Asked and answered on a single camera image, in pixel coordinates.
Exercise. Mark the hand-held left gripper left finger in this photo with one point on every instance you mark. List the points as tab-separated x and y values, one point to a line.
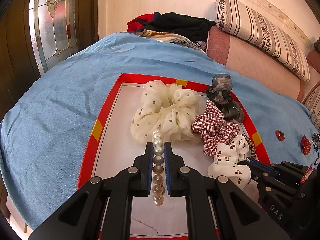
149	165

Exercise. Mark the red cardboard box tray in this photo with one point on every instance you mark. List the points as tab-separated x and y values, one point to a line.
117	130

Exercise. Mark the pile of dark clothes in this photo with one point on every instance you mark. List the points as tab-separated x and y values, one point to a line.
172	26

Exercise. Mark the cream dotted organza scrunchie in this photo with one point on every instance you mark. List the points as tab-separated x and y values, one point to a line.
162	112

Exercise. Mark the red fabric hair ornament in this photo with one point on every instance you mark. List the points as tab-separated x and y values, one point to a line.
280	135
305	143

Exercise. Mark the white cherry print scrunchie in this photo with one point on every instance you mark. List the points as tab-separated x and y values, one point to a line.
230	160

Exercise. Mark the blue blanket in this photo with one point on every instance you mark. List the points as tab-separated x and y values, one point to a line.
62	115

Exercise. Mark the striped floral bolster pillow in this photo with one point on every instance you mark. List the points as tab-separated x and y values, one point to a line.
262	32

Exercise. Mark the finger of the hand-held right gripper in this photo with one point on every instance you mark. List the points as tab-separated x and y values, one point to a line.
262	166
252	172

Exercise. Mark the pink checked bed sheet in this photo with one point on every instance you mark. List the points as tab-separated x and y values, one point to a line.
252	60

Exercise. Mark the red plaid scrunchie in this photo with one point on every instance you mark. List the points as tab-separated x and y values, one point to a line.
215	130

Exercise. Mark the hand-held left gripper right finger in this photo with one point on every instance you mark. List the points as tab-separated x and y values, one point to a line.
168	170

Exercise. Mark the grey hair claw clip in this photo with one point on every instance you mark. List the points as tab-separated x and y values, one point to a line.
222	97

